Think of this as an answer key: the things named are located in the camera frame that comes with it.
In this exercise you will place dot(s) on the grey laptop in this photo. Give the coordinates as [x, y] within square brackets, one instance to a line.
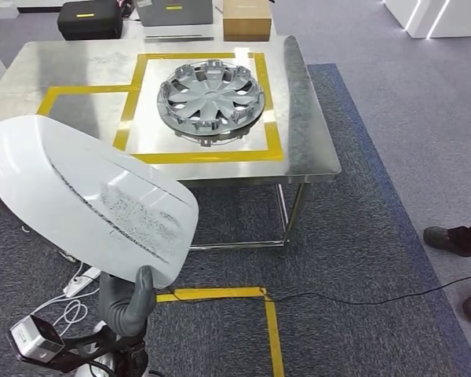
[172, 14]

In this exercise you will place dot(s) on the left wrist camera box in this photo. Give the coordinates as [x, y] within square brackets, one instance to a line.
[35, 338]

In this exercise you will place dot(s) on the black carrying case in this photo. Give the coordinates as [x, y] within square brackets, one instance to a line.
[90, 23]

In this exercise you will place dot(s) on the black computer mouse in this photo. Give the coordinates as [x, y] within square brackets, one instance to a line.
[126, 8]

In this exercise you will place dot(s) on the white curved panel part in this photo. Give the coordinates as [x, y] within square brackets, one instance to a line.
[82, 198]

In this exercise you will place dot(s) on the stainless steel table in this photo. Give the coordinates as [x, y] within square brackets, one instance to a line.
[82, 62]

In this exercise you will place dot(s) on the white desk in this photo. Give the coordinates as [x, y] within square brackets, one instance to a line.
[133, 31]

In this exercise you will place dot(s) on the brown cardboard box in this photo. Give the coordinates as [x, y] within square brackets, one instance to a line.
[247, 21]

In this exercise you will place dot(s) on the white power strip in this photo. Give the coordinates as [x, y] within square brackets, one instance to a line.
[78, 283]

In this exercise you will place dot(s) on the silver flat device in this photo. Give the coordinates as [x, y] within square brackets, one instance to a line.
[178, 36]

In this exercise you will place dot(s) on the person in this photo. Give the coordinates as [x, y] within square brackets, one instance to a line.
[439, 238]

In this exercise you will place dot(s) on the white lit wall block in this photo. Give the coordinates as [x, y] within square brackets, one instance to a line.
[455, 18]

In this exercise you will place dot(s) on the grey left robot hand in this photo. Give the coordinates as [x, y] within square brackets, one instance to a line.
[125, 312]

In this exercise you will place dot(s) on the grey wheel hubcap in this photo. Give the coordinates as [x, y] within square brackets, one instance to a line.
[210, 99]

